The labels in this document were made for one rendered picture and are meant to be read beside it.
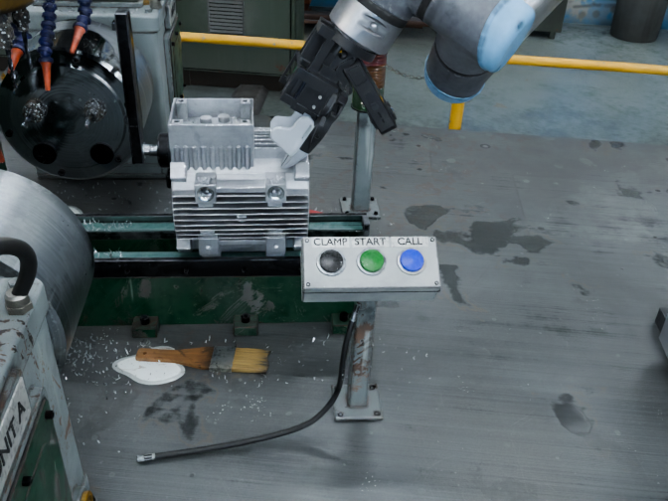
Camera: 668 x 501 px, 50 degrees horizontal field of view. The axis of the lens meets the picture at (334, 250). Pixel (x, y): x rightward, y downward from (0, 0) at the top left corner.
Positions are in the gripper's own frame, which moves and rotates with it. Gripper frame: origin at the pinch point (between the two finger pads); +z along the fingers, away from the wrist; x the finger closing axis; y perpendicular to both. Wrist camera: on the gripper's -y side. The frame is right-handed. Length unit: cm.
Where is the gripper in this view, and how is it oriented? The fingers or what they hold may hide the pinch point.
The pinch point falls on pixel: (291, 162)
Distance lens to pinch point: 105.6
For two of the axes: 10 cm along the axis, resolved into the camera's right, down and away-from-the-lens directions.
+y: -8.4, -4.1, -3.5
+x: 0.8, 5.5, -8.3
